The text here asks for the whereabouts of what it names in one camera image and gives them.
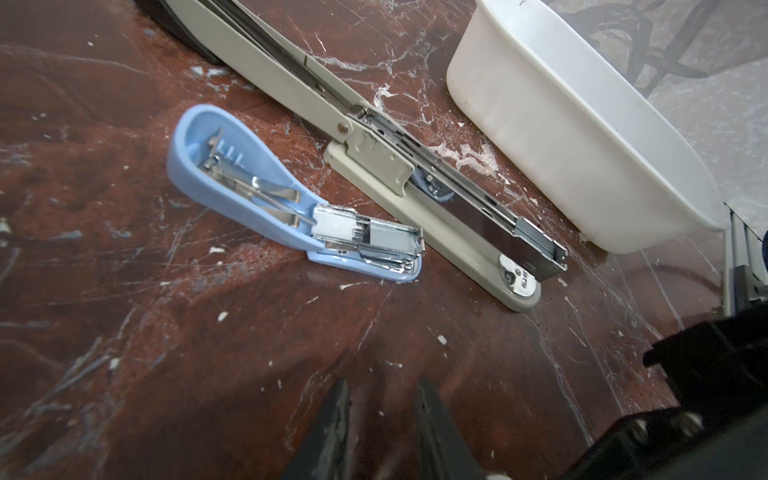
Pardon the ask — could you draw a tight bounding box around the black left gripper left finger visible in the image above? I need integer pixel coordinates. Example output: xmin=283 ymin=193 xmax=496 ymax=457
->
xmin=280 ymin=379 xmax=350 ymax=480

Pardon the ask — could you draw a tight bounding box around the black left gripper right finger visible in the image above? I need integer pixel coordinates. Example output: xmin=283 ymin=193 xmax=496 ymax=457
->
xmin=415 ymin=377 xmax=486 ymax=479

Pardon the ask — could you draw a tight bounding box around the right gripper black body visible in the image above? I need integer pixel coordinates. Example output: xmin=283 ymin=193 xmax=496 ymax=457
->
xmin=563 ymin=303 xmax=767 ymax=479

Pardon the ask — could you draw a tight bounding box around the blue staple remover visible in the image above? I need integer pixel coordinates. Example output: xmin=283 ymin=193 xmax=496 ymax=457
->
xmin=166 ymin=104 xmax=425 ymax=282

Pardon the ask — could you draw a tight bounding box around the white plastic tray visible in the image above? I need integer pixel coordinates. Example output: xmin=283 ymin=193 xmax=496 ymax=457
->
xmin=446 ymin=1 xmax=730 ymax=254

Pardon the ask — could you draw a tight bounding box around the aluminium cage frame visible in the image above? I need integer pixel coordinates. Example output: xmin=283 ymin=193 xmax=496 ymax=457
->
xmin=722 ymin=209 xmax=767 ymax=317

